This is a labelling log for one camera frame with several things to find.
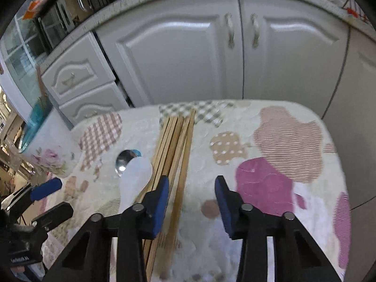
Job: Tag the floral tablecloth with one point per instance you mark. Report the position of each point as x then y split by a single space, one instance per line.
50 155

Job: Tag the patchwork quilted table mat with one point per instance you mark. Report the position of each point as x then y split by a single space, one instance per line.
279 152

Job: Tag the orange snack packet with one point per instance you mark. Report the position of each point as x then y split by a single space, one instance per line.
30 10

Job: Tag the white plastic spoon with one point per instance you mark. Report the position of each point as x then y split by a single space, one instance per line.
135 179

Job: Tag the white framed glass sliding door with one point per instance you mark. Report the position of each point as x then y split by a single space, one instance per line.
20 58

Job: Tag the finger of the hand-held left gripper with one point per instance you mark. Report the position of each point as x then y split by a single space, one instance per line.
45 189
55 213

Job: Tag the bunch of wooden chopsticks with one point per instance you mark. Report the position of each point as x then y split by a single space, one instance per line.
176 158

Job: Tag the white cabinet drawer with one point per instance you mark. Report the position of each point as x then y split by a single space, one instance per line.
102 100
88 64

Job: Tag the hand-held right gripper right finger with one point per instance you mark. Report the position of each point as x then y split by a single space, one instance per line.
223 208

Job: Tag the black toaster oven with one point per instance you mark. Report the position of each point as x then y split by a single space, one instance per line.
63 14

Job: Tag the white cloth with red trim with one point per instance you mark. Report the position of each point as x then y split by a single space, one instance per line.
355 8

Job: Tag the black microwave oven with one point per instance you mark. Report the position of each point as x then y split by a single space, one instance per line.
43 35

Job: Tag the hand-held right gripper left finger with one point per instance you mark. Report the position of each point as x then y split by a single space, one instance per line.
160 202

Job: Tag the white cabinet door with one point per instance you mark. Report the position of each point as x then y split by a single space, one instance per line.
176 55
358 108
293 55

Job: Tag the metal spoon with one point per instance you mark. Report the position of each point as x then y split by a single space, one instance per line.
123 160

